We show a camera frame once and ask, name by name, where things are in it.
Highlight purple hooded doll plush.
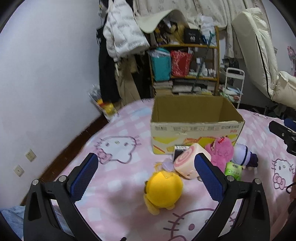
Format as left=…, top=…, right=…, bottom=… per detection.
left=232, top=144, right=258, bottom=168

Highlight pink fluffy bear plush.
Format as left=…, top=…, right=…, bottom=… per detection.
left=205, top=137, right=234, bottom=173

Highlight yellow duck plush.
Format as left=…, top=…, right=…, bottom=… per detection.
left=144, top=171, right=183, bottom=215

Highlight person's right hand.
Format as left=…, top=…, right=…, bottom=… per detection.
left=290, top=174, right=296, bottom=202

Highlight white rolling cart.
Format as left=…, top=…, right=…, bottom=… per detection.
left=219, top=67, right=245, bottom=109

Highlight pink swiss roll plush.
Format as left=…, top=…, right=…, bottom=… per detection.
left=174, top=143, right=211, bottom=180

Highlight lilac plush tag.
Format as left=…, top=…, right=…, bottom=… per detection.
left=162, top=160, right=175, bottom=172

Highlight small black card box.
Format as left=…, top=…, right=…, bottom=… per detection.
left=173, top=145, right=190, bottom=162

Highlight cream reclining chair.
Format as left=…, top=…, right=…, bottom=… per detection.
left=231, top=8, right=296, bottom=109

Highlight open cardboard box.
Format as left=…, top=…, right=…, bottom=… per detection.
left=151, top=95, right=245, bottom=155

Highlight plastic bag with toys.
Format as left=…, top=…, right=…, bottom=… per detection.
left=88, top=85, right=122, bottom=121

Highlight wooden bookshelf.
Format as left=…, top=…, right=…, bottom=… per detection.
left=149, top=22, right=220, bottom=96

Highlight red patterned bag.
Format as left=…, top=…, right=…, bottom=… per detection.
left=171, top=50, right=193, bottom=77

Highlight stack of books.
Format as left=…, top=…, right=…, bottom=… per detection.
left=152, top=80, right=173, bottom=96

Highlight floral curtain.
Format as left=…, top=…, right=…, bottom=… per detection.
left=133, top=0, right=271, bottom=58

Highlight black box with 40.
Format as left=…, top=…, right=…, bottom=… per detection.
left=184, top=28, right=200, bottom=44

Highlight black hanging clothes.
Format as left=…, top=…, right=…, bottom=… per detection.
left=96, top=27, right=121, bottom=103

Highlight teal bag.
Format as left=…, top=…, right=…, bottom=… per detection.
left=149, top=48, right=171, bottom=81

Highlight beige coat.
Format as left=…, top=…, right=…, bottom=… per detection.
left=115, top=56, right=140, bottom=105

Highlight cream sun hat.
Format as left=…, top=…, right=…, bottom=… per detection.
left=134, top=9, right=198, bottom=34

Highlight white puffer jacket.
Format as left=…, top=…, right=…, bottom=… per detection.
left=103, top=1, right=149, bottom=62

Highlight wall socket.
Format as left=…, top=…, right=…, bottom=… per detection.
left=13, top=165, right=25, bottom=177
left=25, top=149, right=37, bottom=162

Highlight pink wall ornament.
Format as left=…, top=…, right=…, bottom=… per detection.
left=287, top=46, right=295, bottom=70

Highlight green broom handle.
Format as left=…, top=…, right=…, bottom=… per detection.
left=191, top=31, right=215, bottom=93

